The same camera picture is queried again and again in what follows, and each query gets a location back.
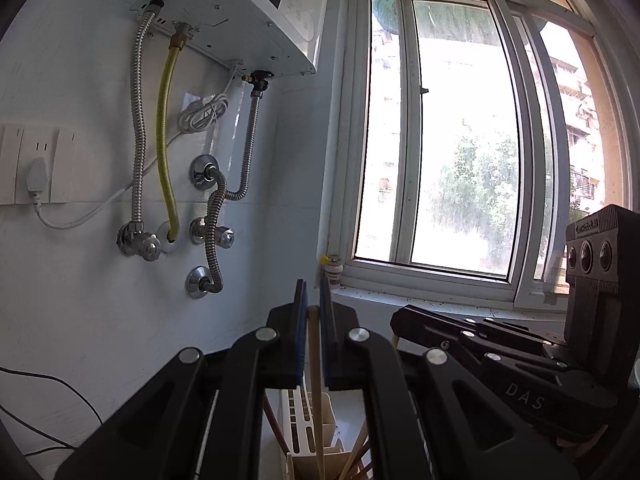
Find white power cord with plug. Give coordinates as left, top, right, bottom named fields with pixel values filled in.
left=25, top=62, right=241, bottom=231

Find yellow gas hose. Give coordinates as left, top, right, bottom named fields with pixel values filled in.
left=157, top=22, right=193, bottom=241

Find braided steel hose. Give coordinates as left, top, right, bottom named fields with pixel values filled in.
left=129, top=2, right=166, bottom=226
left=222, top=70, right=273, bottom=201
left=204, top=167, right=228, bottom=293

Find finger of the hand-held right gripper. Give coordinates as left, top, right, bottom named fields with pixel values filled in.
left=390, top=304, right=568, bottom=361
left=445, top=350, right=620, bottom=445

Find black cable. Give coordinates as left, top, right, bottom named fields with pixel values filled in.
left=0, top=404, right=76, bottom=456
left=0, top=366, right=103, bottom=423

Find white wall outlet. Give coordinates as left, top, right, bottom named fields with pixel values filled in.
left=17, top=127, right=78, bottom=206
left=0, top=125, right=23, bottom=206

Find cream slotted utensil holder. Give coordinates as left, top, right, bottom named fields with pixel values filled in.
left=280, top=387, right=373, bottom=480

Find chrome angle valve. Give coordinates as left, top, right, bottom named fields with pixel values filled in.
left=190, top=217, right=235, bottom=248
left=117, top=220, right=161, bottom=261

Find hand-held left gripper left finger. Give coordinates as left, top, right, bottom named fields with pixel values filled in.
left=54, top=279, right=308, bottom=480

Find small bottle with yellow cap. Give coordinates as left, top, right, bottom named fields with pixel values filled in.
left=320, top=254, right=343, bottom=288

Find white framed window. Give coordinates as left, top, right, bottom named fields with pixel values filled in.
left=320, top=0, right=640, bottom=311

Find dark brown wooden chopstick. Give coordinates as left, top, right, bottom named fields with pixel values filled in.
left=265, top=390, right=291, bottom=456

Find white water heater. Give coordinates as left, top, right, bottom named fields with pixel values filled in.
left=131, top=0, right=318, bottom=77

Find chrome wall flange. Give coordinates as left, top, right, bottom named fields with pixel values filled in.
left=191, top=156, right=219, bottom=190
left=186, top=266, right=211, bottom=298

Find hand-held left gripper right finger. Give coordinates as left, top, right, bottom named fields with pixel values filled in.
left=319, top=277, right=581, bottom=480

